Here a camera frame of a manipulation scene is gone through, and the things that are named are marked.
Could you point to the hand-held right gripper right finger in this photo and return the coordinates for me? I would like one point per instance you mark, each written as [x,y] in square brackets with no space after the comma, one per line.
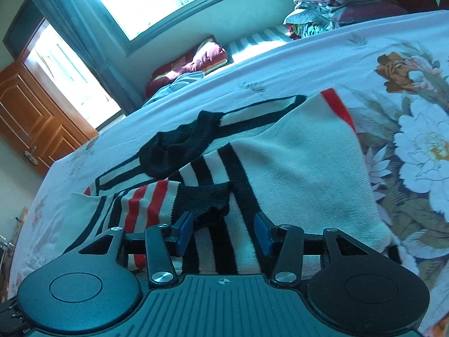
[263,233]

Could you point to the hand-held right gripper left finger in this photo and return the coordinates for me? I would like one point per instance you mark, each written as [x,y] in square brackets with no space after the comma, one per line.
[184,233]

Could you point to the striped knit sweater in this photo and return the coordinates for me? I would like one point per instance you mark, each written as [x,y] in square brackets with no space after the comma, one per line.
[298,168]

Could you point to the blue cloth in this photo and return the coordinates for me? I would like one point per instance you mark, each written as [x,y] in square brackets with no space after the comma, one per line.
[182,80]

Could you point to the maroon pillow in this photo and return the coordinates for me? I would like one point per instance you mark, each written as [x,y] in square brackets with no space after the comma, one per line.
[207,56]

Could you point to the floral bed sheet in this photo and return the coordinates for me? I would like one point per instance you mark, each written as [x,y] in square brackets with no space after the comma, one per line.
[315,59]

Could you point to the striped mattress cover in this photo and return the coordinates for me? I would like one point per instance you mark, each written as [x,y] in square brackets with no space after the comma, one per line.
[252,40]

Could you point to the black device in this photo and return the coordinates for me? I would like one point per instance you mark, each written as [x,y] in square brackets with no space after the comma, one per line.
[8,317]

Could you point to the brown wooden door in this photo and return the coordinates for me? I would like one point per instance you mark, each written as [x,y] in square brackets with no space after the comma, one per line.
[31,112]

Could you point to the glass balcony door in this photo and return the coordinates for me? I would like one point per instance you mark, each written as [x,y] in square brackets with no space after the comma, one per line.
[66,70]

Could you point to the large window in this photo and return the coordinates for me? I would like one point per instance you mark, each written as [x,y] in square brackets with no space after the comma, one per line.
[147,0]

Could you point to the blue curtain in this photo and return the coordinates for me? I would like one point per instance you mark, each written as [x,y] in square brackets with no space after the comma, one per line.
[70,24]

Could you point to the stack of folded bedding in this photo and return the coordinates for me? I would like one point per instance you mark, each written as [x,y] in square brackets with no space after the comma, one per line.
[336,3]

